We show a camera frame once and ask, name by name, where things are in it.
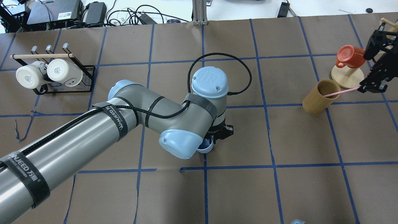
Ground black electronics box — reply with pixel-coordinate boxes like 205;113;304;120
27;0;83;26

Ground black power adapter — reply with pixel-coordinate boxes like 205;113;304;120
84;2;107;24

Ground tangled black cables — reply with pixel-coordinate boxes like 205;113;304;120
106;4;190;26

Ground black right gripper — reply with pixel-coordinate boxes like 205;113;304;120
357;22;398;93

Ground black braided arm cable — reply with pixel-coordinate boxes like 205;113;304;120
0;53;252;168

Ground black wire mug rack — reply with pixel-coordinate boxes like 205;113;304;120
31;43;96;95

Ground aluminium frame post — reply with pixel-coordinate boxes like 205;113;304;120
192;0;208;26

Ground wooden rack dowel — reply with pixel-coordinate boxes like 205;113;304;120
10;53;75;60

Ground white mug on rack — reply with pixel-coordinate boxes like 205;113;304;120
16;61;50;89

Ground red mug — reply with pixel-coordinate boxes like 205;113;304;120
336;44;366;69

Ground wooden mug tree stand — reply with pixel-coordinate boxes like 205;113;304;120
331;18;398;89

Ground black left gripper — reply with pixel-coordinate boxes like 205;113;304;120
204;124;234;144

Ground black adapter top right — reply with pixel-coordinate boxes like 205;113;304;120
277;2;290;17

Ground bamboo chopstick holder cup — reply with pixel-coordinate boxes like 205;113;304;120
302;79;341;115

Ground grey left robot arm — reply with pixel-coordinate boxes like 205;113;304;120
0;66;232;224

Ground white mug with face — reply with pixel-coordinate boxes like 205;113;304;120
47;58;83;87

